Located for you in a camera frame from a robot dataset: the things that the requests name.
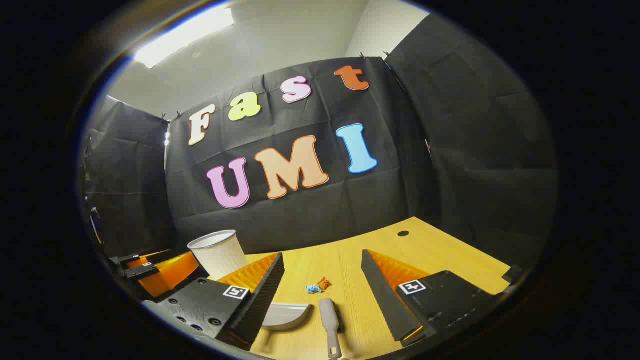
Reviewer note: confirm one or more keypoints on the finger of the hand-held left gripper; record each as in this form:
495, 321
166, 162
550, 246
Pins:
127, 258
167, 275

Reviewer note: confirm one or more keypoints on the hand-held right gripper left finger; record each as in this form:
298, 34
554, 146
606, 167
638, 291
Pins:
262, 295

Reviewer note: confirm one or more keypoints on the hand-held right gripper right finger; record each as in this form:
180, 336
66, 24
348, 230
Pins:
382, 295

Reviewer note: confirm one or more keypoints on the grey plastic dustpan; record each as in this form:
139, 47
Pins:
287, 316

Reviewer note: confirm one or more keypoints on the blue paper scrap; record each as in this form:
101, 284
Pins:
313, 289

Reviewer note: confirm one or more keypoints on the white ribbed garbage bin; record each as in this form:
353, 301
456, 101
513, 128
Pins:
220, 255

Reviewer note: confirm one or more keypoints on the small grey broom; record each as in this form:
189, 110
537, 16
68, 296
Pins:
330, 320

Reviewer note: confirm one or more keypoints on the orange paper scrap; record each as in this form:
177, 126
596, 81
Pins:
324, 283

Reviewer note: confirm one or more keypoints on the wooden desktop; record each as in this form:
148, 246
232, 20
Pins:
340, 260

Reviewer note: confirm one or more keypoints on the ceiling light panel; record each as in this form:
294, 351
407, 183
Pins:
185, 35

